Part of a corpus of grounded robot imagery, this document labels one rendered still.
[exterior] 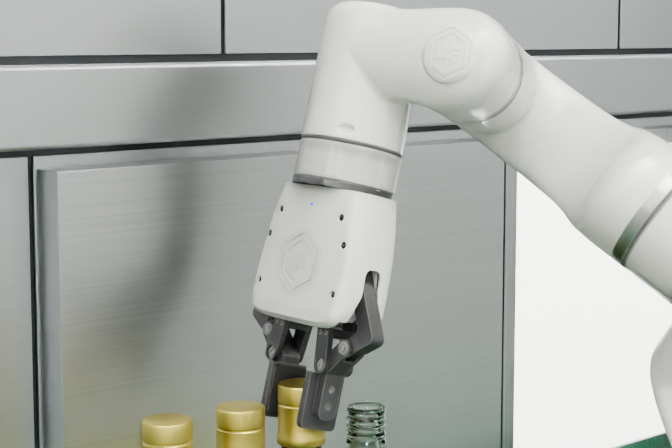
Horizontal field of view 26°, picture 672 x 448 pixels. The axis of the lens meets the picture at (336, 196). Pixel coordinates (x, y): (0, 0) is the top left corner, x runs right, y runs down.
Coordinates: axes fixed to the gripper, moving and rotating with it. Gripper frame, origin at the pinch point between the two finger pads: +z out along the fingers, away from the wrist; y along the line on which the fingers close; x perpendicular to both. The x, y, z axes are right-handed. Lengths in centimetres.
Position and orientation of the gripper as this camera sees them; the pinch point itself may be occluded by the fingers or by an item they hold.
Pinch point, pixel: (301, 395)
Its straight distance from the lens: 105.7
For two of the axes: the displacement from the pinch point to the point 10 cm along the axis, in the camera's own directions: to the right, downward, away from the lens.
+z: -2.0, 9.8, -0.6
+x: 7.4, 1.9, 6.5
